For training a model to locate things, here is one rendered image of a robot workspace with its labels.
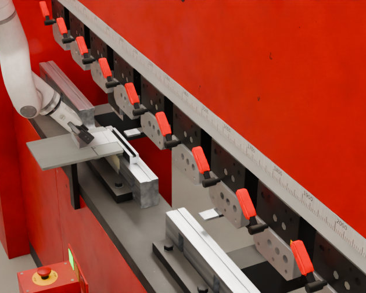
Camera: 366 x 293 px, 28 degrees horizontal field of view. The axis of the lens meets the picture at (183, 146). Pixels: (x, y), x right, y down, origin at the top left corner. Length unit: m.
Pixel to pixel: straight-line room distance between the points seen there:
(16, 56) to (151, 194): 0.57
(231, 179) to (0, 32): 0.82
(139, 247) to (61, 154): 0.42
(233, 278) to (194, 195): 2.13
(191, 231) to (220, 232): 1.67
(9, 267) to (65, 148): 1.28
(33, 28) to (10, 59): 0.98
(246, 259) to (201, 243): 0.16
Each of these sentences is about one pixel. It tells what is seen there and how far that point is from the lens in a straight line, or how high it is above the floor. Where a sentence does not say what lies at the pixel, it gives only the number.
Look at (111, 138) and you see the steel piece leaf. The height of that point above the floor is 1.00.
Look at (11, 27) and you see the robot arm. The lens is 2.07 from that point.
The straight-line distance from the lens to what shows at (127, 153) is 2.28.
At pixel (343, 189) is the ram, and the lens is 1.25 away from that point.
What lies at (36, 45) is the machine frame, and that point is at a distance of 3.10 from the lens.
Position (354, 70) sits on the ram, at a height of 1.67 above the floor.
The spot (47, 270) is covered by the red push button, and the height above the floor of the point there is 0.81.
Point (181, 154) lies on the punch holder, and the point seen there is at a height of 1.22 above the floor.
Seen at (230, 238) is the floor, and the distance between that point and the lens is 3.61.
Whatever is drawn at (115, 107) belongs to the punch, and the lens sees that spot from 2.31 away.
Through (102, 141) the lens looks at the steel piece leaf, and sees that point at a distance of 2.35.
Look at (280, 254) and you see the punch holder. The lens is 1.48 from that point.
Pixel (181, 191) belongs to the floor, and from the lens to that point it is 3.96.
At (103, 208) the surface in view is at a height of 0.88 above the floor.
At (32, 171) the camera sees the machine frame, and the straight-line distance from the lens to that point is 3.05.
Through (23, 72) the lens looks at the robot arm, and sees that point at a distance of 2.10.
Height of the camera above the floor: 2.11
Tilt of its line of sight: 29 degrees down
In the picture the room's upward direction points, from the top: straight up
